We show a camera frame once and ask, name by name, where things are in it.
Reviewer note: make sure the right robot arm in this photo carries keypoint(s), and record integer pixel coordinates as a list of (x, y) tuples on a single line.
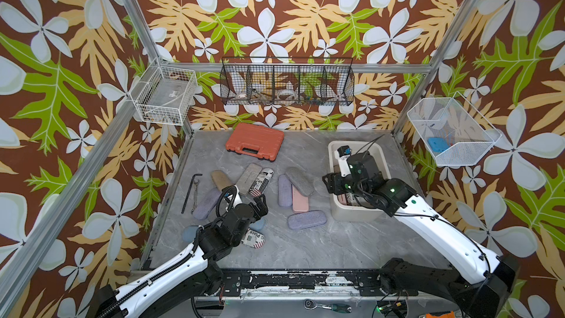
[(479, 281)]

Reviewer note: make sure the pale purple glasses case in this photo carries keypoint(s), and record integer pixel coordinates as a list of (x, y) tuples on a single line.
[(285, 192)]

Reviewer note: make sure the small pink glasses case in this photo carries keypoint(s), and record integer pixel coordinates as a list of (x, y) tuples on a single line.
[(300, 203)]

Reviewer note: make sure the blue object in basket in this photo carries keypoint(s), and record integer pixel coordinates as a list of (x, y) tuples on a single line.
[(438, 145)]

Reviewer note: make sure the cream plastic storage box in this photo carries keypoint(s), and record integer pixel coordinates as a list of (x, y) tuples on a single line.
[(355, 213)]

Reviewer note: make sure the flag print glasses case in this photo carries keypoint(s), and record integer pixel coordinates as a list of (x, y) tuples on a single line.
[(253, 239)]

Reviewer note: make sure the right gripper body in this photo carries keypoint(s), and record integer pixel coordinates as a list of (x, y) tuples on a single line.
[(342, 185)]

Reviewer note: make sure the tan glasses case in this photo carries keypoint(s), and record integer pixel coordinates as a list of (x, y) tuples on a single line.
[(221, 180)]

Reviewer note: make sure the grey fabric glasses case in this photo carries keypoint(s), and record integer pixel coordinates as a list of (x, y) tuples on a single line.
[(300, 181)]

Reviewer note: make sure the lavender glasses case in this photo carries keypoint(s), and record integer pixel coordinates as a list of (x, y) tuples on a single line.
[(306, 220)]

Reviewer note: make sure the red plastic tool case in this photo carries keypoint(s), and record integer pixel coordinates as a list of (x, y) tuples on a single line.
[(254, 140)]

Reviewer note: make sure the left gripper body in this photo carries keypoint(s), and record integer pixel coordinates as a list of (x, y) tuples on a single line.
[(254, 216)]

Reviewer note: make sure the black wire basket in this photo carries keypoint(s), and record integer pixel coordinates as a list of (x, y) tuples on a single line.
[(286, 81)]

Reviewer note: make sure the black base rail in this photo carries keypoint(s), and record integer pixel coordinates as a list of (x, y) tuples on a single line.
[(354, 282)]

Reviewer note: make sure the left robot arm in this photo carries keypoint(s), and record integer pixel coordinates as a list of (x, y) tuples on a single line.
[(192, 273)]

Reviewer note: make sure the white mesh basket right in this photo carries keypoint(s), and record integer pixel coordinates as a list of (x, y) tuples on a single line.
[(470, 134)]

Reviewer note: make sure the white wire basket left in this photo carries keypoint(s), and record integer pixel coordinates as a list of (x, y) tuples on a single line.
[(163, 93)]

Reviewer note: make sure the light grey glasses case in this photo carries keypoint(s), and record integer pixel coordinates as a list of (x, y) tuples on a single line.
[(248, 177)]

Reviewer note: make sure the slate blue glasses case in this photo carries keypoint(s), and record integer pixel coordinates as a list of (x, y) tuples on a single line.
[(189, 234)]

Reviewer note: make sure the ratchet wrench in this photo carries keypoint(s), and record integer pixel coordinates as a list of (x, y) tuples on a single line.
[(334, 307)]

